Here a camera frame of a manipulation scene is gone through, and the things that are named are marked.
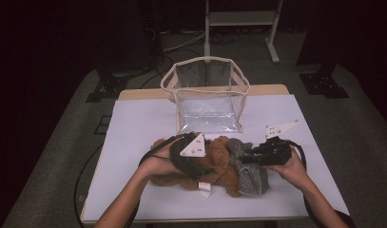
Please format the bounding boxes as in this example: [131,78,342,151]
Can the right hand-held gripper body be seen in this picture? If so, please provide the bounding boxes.
[253,120,300,167]

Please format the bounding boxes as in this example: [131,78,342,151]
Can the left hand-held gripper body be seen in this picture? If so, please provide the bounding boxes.
[169,132,208,182]

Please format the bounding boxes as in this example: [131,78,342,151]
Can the brown teddy bear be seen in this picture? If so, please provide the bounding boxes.
[148,136,243,200]

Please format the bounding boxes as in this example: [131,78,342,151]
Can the grey fluffy cloth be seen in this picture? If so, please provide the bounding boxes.
[225,137,272,198]

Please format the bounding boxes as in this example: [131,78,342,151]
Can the clear plastic bag beige trim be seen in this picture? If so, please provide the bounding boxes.
[160,56,251,137]

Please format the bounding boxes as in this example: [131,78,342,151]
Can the person's right hand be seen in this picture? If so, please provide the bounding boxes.
[266,141,305,188]

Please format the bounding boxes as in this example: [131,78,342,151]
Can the person's left hand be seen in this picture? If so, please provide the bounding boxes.
[138,145,184,179]

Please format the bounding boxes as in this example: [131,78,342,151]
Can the wooden table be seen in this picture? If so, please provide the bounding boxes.
[80,84,351,224]

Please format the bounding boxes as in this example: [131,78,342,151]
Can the black stand base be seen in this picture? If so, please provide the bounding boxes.
[299,65,350,99]
[86,67,129,104]

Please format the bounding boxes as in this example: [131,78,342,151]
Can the black floor plate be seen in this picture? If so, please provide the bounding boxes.
[94,115,112,136]

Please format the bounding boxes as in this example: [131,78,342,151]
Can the black equipment stand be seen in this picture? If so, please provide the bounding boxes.
[140,0,166,66]

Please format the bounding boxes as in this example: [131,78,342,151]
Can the white metal stand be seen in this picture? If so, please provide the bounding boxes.
[203,0,284,65]

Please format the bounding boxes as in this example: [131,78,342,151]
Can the black floor cable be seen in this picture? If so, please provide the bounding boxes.
[140,47,208,90]

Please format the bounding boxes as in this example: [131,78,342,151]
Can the white floor cable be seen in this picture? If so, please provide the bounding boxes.
[162,30,206,53]

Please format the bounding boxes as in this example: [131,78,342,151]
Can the left hand-held gripper cable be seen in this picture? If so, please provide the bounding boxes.
[74,134,189,228]

